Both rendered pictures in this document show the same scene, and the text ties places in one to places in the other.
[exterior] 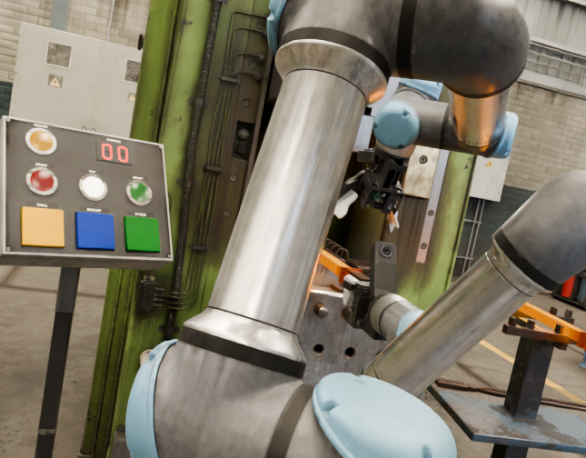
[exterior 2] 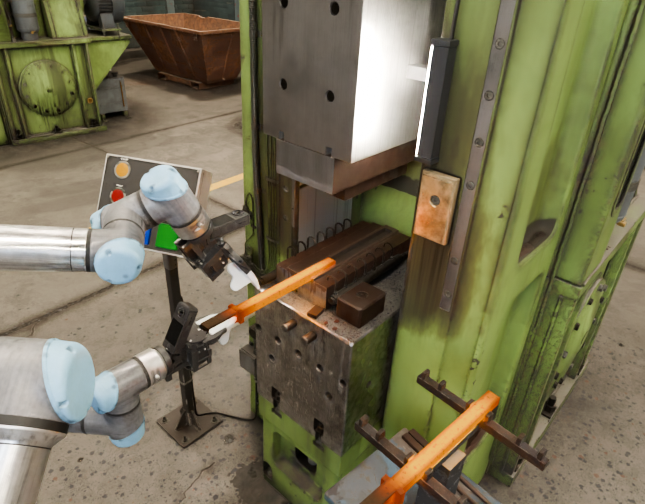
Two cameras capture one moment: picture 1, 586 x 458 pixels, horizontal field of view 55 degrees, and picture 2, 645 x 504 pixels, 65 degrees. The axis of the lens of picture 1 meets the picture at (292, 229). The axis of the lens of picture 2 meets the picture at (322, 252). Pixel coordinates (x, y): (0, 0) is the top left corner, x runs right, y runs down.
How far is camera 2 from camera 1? 145 cm
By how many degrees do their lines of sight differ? 56
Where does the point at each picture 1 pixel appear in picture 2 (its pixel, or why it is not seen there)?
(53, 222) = not seen: hidden behind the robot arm
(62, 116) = not seen: hidden behind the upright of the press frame
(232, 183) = (285, 193)
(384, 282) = (171, 336)
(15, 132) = (110, 164)
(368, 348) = (332, 372)
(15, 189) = (104, 200)
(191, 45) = (246, 77)
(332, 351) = (307, 360)
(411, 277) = (434, 321)
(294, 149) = not seen: outside the picture
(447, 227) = (477, 282)
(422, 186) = (435, 230)
